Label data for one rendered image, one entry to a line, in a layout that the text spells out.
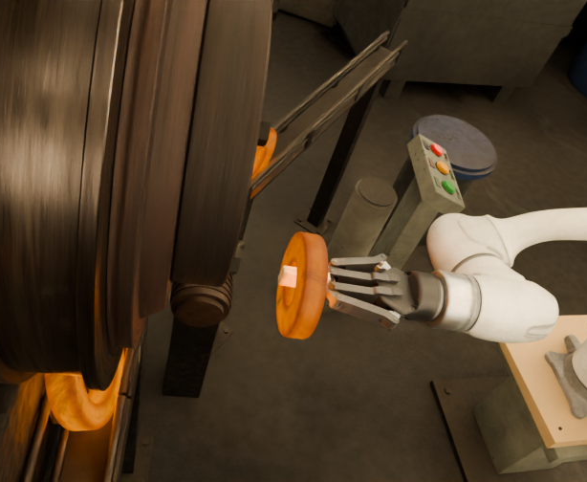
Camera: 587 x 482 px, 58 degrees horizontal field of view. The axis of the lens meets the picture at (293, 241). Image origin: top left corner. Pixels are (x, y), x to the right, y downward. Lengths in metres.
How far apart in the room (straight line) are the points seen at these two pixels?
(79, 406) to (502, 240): 0.70
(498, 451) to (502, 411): 0.12
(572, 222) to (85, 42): 0.85
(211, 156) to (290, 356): 1.35
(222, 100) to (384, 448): 1.39
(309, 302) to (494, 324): 0.30
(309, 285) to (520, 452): 1.09
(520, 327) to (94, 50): 0.73
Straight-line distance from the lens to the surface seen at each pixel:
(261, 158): 1.16
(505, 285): 0.87
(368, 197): 1.44
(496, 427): 1.74
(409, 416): 1.74
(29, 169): 0.30
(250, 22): 0.41
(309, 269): 0.71
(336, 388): 1.68
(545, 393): 1.51
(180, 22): 0.36
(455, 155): 1.92
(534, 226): 1.01
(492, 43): 3.04
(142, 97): 0.31
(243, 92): 0.38
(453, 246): 0.96
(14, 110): 0.30
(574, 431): 1.49
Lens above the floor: 1.43
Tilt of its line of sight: 47 degrees down
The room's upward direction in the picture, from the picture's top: 21 degrees clockwise
